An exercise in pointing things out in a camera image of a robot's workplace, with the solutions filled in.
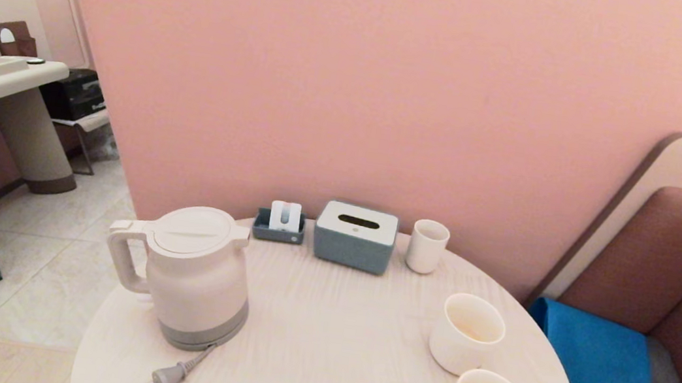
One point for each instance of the brown upholstered sofa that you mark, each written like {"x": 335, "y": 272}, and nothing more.
{"x": 655, "y": 259}

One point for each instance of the black box appliance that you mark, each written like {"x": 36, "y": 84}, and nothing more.
{"x": 73, "y": 97}

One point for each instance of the white sachet packets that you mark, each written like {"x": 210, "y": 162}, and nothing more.
{"x": 285, "y": 216}

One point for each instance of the beige sink pedestal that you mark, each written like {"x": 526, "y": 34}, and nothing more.
{"x": 32, "y": 137}

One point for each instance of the white electric kettle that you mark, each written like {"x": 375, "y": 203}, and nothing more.
{"x": 198, "y": 278}

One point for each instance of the blue cloth bag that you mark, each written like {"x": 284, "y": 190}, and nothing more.
{"x": 595, "y": 363}

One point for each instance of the small grey-blue tray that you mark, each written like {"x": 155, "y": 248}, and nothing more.
{"x": 276, "y": 234}

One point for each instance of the grey-blue tissue box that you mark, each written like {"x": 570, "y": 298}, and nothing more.
{"x": 352, "y": 246}

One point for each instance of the white luggage rack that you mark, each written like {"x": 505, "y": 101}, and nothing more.
{"x": 87, "y": 120}

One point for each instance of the brown tissue holder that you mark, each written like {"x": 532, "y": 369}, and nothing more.
{"x": 21, "y": 41}

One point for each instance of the small black round dish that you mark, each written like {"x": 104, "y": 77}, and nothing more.
{"x": 35, "y": 61}

